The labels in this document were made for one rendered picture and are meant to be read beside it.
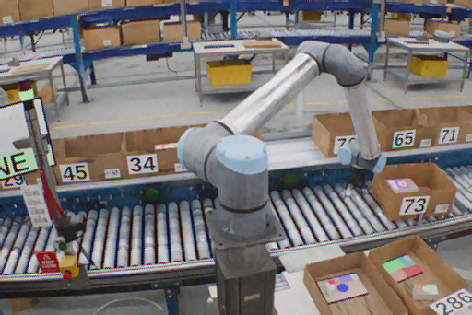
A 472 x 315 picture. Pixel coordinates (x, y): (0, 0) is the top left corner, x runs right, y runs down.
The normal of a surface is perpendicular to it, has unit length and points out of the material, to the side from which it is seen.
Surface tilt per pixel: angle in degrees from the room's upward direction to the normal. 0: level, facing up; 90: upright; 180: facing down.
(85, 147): 89
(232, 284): 90
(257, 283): 90
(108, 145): 89
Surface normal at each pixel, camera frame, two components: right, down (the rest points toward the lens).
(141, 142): 0.17, 0.46
